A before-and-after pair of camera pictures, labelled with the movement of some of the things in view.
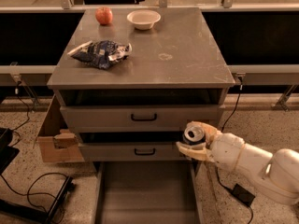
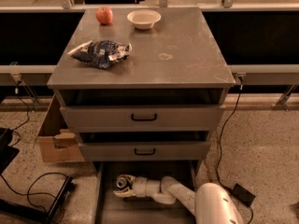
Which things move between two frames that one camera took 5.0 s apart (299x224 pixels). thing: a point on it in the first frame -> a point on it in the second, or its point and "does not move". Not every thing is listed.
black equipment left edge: (7, 153) does not move
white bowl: (143, 19) does not move
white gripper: (226, 148) -> (141, 186)
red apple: (104, 16) does not move
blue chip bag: (101, 54) does not move
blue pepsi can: (193, 135) -> (121, 183)
